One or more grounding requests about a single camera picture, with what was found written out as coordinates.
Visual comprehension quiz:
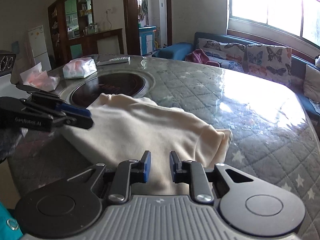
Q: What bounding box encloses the window with frame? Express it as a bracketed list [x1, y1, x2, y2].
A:
[231, 0, 319, 46]

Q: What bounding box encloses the dark wooden door frame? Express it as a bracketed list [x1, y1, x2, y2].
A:
[123, 0, 172, 55]

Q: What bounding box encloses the butterfly pillow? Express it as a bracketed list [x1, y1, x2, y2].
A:
[246, 44, 292, 87]
[196, 38, 246, 73]

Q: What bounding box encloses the dark wooden cabinet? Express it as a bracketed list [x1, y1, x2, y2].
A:
[48, 0, 124, 67]

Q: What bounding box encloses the left butterfly pillow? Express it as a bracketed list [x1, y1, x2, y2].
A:
[196, 38, 246, 73]

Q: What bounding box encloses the black white plush toy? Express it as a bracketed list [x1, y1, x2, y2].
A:
[315, 55, 320, 68]

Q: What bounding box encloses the beige plain cushion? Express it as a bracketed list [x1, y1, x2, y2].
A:
[303, 64, 320, 102]

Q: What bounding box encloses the black round induction cooktop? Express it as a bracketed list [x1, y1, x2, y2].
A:
[59, 69, 156, 108]

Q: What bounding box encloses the blue corner sofa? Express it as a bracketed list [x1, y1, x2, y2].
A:
[154, 32, 319, 121]

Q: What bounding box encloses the white refrigerator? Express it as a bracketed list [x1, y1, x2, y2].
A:
[28, 25, 52, 71]

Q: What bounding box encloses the magenta cloth on sofa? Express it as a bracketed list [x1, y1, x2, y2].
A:
[184, 49, 220, 67]

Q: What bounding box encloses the right butterfly pillow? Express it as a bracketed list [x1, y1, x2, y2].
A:
[246, 44, 292, 87]

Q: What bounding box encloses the cream sweatshirt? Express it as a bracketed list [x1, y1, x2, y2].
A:
[61, 94, 232, 195]

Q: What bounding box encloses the blue white small cabinet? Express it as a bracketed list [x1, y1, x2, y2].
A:
[139, 26, 157, 56]

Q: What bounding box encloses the pink plastic bag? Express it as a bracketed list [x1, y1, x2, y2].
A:
[20, 63, 60, 92]

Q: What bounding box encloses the white tissue pack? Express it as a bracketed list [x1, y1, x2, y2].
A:
[62, 57, 97, 79]

